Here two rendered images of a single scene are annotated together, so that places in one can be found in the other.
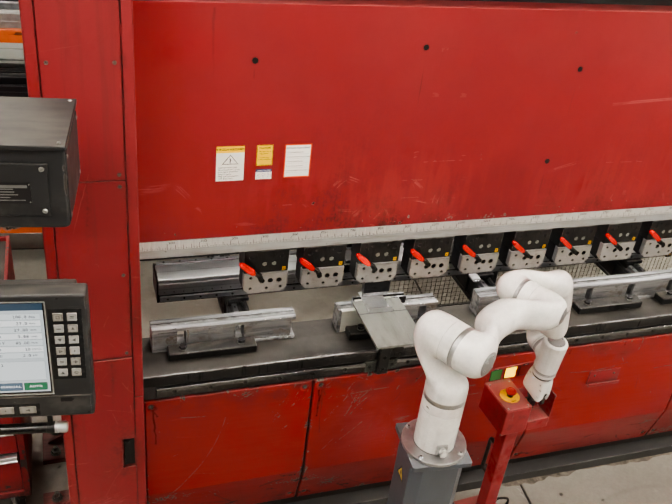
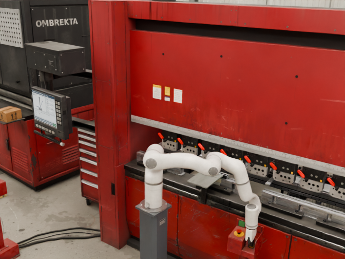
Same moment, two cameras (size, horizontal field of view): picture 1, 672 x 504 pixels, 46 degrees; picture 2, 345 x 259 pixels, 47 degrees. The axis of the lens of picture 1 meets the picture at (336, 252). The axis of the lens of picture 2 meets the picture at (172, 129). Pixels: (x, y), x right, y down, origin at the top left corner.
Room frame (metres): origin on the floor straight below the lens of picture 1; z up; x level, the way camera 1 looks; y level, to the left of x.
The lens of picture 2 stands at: (0.47, -2.36, 2.42)
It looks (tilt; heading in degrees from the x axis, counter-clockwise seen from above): 20 degrees down; 56
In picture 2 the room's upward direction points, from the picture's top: 1 degrees clockwise
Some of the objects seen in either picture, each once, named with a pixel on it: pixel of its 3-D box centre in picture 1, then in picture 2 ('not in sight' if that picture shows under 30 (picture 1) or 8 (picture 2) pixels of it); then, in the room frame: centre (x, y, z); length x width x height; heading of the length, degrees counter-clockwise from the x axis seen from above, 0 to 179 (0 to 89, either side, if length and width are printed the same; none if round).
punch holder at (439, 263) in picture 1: (426, 251); (235, 156); (2.46, -0.32, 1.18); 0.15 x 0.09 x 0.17; 111
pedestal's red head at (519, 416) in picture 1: (517, 398); (245, 238); (2.23, -0.72, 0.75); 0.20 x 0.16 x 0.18; 115
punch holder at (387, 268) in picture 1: (374, 255); (212, 150); (2.39, -0.14, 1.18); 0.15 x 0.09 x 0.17; 111
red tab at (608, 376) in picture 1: (604, 377); not in sight; (2.62, -1.17, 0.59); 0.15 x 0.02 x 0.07; 111
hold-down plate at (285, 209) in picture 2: not in sight; (282, 209); (2.57, -0.74, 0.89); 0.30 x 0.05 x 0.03; 111
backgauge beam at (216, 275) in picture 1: (437, 258); (274, 178); (2.83, -0.42, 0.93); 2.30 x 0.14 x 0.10; 111
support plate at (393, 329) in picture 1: (388, 322); (205, 178); (2.26, -0.21, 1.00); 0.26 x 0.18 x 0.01; 21
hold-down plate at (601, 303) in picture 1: (607, 304); (339, 228); (2.71, -1.12, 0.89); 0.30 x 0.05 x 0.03; 111
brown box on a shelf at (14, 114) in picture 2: not in sight; (6, 113); (1.30, 2.12, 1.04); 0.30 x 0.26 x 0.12; 106
